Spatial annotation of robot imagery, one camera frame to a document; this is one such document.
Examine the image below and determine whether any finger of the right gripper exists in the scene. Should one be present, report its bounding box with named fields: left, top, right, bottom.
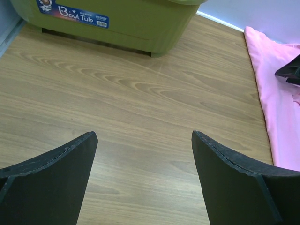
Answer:
left=275, top=55, right=300, bottom=86

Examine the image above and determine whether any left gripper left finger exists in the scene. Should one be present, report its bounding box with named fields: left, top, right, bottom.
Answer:
left=0, top=131, right=98, bottom=225

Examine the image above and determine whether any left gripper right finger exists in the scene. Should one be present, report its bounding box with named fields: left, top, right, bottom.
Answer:
left=191, top=131, right=300, bottom=225

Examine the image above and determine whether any pink t shirt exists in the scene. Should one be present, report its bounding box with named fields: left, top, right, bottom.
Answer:
left=244, top=26, right=300, bottom=171

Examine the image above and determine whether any green plastic basket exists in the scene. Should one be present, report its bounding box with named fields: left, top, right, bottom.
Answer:
left=11, top=0, right=201, bottom=57

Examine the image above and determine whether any aluminium frame rail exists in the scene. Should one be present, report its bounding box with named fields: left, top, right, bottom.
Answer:
left=0, top=19, right=26, bottom=57

